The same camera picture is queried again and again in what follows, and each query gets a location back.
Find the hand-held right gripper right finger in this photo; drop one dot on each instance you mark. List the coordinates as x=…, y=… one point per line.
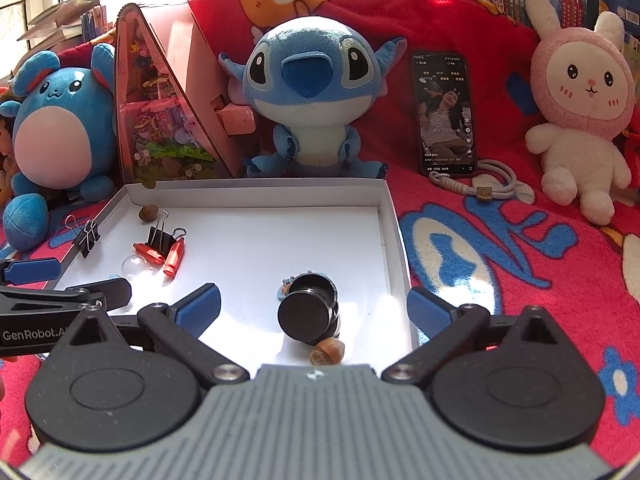
x=430, y=310

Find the black round lid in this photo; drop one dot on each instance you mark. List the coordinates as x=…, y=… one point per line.
x=305, y=317

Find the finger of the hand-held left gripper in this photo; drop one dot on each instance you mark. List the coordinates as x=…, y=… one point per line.
x=115, y=291
x=32, y=270

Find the round blue mouse plush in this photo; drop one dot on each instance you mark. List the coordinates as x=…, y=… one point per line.
x=55, y=145

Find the large black binder clip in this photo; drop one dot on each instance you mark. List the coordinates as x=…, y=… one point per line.
x=159, y=240

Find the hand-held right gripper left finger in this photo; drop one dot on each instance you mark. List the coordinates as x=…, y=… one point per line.
x=200, y=307

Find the white cardboard box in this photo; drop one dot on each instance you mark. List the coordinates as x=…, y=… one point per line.
x=280, y=235

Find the brown nut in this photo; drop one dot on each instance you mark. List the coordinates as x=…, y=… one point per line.
x=148, y=213

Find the pink triangular dollhouse box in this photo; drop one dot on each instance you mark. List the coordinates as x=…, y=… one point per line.
x=150, y=125

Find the black smartphone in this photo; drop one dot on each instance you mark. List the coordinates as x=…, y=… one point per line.
x=442, y=115

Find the clear capsule with blue figurine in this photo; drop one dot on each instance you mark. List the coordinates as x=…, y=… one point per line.
x=136, y=267

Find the small black binder clip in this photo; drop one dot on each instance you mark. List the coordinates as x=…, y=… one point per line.
x=89, y=240

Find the red plastic crayon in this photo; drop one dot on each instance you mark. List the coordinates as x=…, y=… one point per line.
x=174, y=260
x=150, y=254

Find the brown acorn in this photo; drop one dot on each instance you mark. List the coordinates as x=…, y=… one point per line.
x=327, y=351

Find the printed pink blanket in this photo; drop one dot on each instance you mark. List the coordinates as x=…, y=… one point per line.
x=500, y=260

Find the stack of magazines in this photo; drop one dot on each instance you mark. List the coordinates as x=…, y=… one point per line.
x=55, y=20

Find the pink bunny plush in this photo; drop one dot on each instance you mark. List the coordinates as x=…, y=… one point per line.
x=580, y=90

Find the blue alien plush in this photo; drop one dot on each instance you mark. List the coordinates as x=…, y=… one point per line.
x=310, y=110

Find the small figurine charm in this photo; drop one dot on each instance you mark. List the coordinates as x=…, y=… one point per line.
x=285, y=287

